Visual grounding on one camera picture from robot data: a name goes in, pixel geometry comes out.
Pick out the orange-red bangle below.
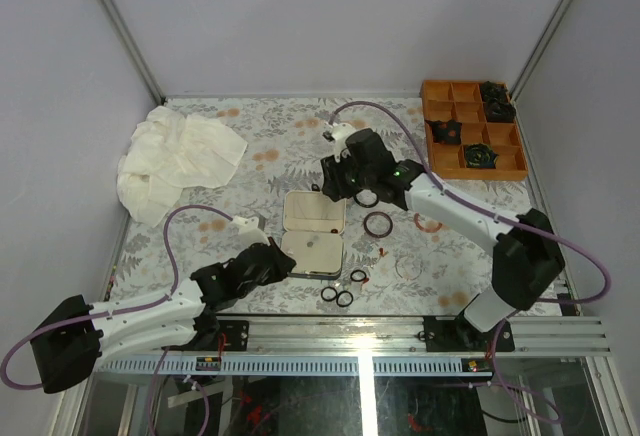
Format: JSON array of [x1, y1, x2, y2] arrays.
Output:
[[413, 213, 443, 234]]

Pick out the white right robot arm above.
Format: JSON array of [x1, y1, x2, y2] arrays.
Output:
[[321, 124, 565, 351]]

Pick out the cream and navy jewelry box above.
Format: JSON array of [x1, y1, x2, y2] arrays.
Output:
[[281, 191, 346, 281]]

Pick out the dark green fabric flower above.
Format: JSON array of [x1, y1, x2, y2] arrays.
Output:
[[463, 143, 499, 169]]

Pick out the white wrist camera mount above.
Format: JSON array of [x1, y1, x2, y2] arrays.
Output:
[[323, 123, 357, 162], [231, 215, 269, 247]]

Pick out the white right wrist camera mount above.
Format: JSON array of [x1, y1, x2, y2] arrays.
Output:
[[323, 123, 357, 162]]

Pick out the aluminium rail frame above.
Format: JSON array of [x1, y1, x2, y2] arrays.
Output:
[[97, 316, 611, 379]]

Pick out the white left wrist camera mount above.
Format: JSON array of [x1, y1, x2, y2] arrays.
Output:
[[231, 215, 269, 247]]

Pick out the floral table mat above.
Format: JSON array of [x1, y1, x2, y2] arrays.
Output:
[[110, 98, 492, 315]]

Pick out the orange divided tray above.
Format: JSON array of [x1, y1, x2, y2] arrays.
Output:
[[420, 80, 528, 181]]

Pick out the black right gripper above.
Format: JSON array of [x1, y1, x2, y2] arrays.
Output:
[[321, 150, 376, 203]]

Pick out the silver wire bangle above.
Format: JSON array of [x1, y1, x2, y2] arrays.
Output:
[[394, 255, 424, 281]]

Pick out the white crumpled cloth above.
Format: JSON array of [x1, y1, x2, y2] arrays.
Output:
[[116, 106, 248, 227]]

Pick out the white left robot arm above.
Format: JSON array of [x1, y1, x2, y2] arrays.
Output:
[[30, 241, 296, 394]]

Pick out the dark purple bangle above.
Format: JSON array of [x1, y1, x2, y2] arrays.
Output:
[[363, 211, 393, 239]]

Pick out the black bangle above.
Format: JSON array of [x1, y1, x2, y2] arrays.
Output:
[[353, 190, 379, 208]]

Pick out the dark fabric flower orange dots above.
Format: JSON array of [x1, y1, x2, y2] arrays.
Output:
[[428, 119, 462, 145]]

